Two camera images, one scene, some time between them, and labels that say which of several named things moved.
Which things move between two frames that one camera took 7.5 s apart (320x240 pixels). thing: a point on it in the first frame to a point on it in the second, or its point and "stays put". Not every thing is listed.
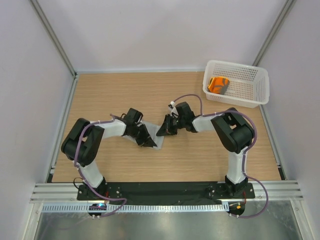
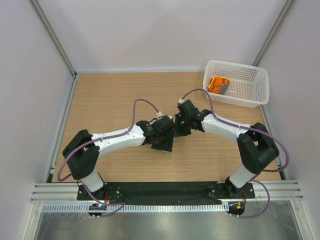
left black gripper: (146, 139) to (167, 146)
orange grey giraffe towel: (218, 85) stays put
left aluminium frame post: (55, 37) stays put
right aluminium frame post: (274, 32) stays put
